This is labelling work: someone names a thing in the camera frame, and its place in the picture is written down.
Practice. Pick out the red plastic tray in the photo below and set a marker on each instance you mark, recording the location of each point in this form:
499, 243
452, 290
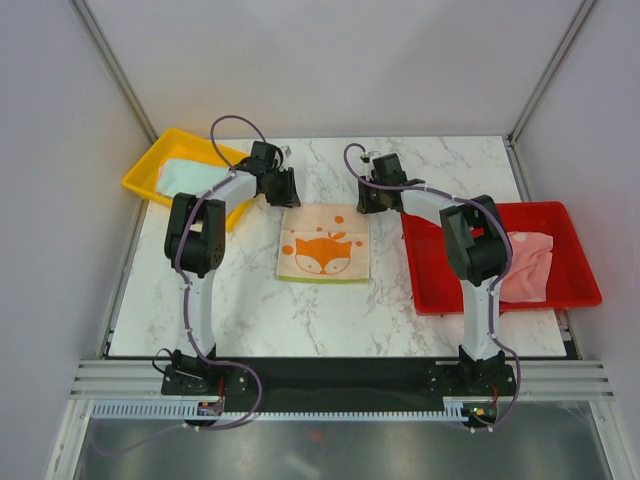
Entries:
436, 289

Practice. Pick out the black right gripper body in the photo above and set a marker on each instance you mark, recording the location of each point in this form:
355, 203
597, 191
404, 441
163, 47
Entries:
380, 200

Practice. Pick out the yellow plastic tray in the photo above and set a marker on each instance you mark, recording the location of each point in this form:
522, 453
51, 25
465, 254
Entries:
174, 143

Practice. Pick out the aluminium frame post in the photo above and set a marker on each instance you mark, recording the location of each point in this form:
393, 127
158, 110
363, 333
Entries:
552, 67
103, 48

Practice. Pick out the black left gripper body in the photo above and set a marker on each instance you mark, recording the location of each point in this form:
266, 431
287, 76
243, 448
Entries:
273, 194

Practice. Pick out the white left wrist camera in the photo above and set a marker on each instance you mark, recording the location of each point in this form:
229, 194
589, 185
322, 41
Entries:
285, 152

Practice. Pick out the aluminium frame post left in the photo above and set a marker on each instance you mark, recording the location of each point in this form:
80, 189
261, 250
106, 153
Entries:
103, 48

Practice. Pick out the light blue white towel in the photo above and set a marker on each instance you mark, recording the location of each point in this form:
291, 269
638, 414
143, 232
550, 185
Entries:
187, 176

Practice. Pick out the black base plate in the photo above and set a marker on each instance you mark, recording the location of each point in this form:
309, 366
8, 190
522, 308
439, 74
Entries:
345, 383

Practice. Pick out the aluminium frame post right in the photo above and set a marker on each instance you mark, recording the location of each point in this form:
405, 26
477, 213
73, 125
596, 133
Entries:
552, 67

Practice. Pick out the white slotted cable duct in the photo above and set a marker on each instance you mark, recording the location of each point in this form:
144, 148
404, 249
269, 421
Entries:
192, 410

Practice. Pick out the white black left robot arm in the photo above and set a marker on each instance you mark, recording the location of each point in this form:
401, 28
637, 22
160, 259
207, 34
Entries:
195, 244

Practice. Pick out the pink white towel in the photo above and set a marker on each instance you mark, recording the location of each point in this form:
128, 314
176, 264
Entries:
526, 281

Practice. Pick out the orange patterned towel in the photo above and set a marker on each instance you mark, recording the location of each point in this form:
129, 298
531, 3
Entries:
324, 243

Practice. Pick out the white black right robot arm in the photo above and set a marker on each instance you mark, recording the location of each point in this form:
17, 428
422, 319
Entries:
477, 249

